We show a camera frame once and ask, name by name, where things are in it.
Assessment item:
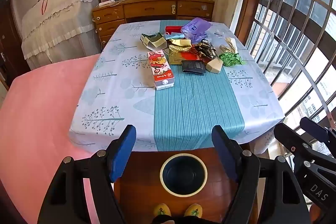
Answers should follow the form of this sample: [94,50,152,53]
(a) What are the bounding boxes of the dark shiny wrapper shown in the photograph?
[195,39,217,60]

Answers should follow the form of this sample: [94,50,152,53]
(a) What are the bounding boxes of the red cartoon carton box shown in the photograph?
[147,50,174,90]

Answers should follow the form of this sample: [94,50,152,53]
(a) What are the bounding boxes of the purple plastic bag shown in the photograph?
[181,18,211,44]

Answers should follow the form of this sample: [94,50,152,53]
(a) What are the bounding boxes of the right yellow knitted slipper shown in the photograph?
[184,203,203,218]

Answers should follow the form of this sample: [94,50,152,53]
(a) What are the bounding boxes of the tree-print tablecloth with teal stripe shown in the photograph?
[68,20,284,153]

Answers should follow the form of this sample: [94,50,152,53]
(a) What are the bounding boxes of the red paper piece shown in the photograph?
[165,26,182,34]

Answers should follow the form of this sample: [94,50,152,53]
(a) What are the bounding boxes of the black wallet-like packet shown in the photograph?
[181,60,206,75]

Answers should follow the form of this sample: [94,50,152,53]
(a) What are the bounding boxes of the white gloves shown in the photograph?
[219,37,238,54]

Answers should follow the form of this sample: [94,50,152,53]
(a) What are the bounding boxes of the light blue face mask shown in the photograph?
[163,32,185,40]

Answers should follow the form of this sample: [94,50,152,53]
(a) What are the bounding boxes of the left yellow knitted slipper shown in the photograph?
[154,203,171,217]

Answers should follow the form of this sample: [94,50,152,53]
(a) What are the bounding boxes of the gold foil wrapper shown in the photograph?
[169,39,193,65]

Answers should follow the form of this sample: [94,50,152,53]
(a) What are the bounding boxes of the metal window grille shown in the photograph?
[246,0,335,134]

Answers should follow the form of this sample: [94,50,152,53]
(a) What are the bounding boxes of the green paper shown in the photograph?
[219,52,244,67]

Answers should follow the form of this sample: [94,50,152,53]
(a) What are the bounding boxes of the beige small paper box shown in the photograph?
[206,57,223,74]

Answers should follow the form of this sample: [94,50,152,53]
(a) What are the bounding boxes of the wooden desk with drawers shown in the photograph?
[92,0,215,48]

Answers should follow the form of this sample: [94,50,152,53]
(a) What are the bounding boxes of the yellow knitted slipper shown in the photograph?
[154,203,171,217]
[184,203,203,218]

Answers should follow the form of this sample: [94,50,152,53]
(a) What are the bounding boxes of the green carton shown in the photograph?
[140,33,167,51]

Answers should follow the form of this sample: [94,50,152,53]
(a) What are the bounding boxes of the blue bin with cream rim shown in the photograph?
[159,153,208,198]

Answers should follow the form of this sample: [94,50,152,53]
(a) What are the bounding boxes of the lace-covered cabinet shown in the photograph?
[21,0,101,70]

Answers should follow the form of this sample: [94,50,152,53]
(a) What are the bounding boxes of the pink bed cover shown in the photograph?
[1,55,98,223]

